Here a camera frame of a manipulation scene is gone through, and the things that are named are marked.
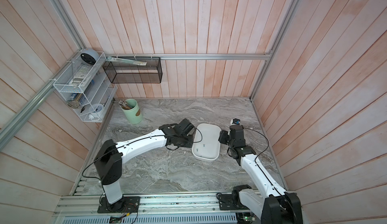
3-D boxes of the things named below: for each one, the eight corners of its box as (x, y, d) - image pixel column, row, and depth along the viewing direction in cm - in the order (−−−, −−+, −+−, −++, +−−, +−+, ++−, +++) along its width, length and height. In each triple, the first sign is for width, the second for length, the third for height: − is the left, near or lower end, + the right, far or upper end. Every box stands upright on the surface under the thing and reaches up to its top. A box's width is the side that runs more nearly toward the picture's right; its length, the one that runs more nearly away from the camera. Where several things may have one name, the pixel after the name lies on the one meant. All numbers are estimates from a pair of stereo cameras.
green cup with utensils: (125, 123, 106) (116, 108, 93) (128, 113, 112) (120, 97, 99) (140, 123, 106) (134, 108, 93) (143, 113, 112) (137, 97, 99)
